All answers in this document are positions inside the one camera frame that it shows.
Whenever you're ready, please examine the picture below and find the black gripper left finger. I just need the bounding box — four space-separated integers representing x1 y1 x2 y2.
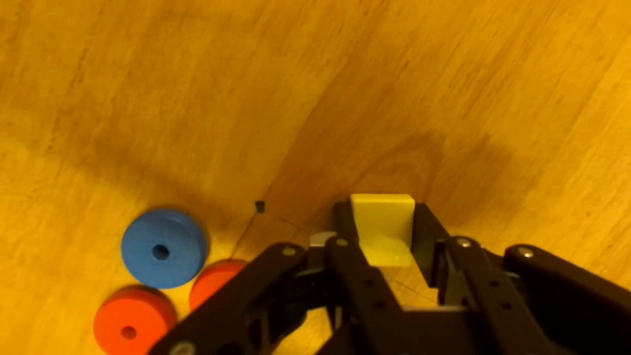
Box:
325 201 404 355

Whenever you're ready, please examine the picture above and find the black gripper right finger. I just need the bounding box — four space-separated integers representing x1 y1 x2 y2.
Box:
410 203 552 355

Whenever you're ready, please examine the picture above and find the yellow square block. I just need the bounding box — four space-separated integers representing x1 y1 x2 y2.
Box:
351 193 416 268

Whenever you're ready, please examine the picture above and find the orange disc near gripper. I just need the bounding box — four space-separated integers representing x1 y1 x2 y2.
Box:
189 258 246 309

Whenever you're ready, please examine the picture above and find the blue disc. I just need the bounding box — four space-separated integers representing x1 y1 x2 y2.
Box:
120 209 209 287

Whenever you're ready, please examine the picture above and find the red disc lower left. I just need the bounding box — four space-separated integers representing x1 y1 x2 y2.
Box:
92 286 177 355

